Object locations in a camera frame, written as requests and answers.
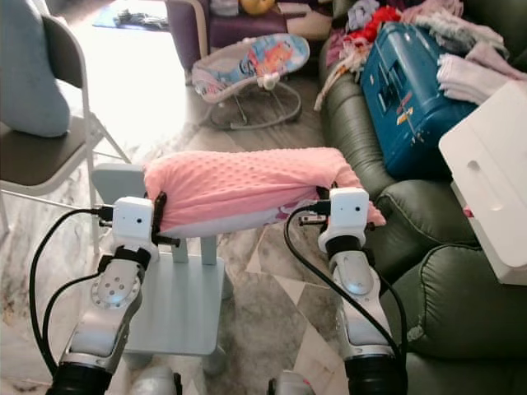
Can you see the pink dotted pillow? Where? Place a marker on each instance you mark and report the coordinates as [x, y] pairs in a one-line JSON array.
[[239, 185]]

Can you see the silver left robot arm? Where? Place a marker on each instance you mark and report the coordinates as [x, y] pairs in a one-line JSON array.
[[107, 313]]

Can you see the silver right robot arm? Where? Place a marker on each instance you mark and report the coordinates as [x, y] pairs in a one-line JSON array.
[[358, 304]]

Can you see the dark green leather sofa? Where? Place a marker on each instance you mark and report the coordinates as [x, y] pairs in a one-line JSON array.
[[453, 296]]

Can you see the pale blue side table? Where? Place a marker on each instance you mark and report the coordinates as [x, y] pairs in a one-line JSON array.
[[185, 296]]

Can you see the grey folding chair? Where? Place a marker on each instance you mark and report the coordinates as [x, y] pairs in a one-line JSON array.
[[41, 156]]

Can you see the blue hard suitcase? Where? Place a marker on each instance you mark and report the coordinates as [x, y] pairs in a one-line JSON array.
[[408, 99]]

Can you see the colourful baby bouncer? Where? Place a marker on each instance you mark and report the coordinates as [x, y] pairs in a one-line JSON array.
[[255, 64]]

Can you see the silver left robot leg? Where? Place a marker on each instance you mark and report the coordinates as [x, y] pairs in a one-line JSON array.
[[156, 382]]

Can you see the silver robot leg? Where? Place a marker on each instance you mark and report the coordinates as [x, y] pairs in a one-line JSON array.
[[156, 382], [290, 383]]

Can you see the silver right robot leg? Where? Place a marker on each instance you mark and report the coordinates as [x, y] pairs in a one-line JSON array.
[[290, 383]]

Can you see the red cloth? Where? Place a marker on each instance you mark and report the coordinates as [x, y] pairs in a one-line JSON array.
[[380, 22]]

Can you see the purple armchair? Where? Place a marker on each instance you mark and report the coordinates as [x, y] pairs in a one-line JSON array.
[[230, 29]]

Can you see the folded white towels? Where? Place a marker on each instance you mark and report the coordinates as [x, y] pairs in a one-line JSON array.
[[473, 76]]

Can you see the blue-grey cushion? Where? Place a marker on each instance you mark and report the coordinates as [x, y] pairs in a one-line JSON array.
[[29, 66]]

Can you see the yellow toy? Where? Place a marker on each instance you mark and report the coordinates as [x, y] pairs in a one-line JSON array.
[[257, 6]]

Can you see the grey and pink clothes pile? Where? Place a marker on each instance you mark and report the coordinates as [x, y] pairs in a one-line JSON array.
[[453, 20]]

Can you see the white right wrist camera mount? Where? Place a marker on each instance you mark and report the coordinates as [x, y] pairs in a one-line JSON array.
[[347, 212]]

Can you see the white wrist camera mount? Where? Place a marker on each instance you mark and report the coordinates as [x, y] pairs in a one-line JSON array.
[[132, 220], [347, 212]]

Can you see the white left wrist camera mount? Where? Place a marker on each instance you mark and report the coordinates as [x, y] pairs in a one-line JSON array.
[[132, 220]]

